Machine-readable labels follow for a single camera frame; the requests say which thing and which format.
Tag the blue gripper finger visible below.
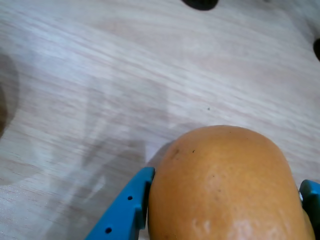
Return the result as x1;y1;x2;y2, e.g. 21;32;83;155
84;166;156;240
298;179;320;240

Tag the large orange with stem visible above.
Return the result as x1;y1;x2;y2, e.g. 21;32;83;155
146;124;317;240

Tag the dark stand foot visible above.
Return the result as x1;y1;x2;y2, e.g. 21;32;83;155
179;0;220;11
312;37;320;62

